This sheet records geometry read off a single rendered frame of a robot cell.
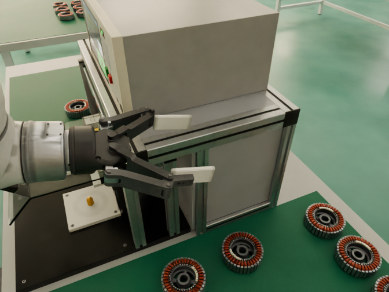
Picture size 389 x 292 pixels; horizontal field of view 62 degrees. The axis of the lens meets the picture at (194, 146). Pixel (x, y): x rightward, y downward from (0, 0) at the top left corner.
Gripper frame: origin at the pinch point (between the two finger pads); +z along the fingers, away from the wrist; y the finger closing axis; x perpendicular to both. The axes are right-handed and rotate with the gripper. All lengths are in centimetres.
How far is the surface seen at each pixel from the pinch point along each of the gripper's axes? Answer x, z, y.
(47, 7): 69, -40, 251
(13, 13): 73, -64, 243
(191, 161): 16.1, 6.2, 12.3
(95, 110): 43, -13, 72
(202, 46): -7.1, 7.6, 24.8
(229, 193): 30.1, 20.5, 13.2
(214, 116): 7.4, 11.9, 18.4
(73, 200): 48, -21, 31
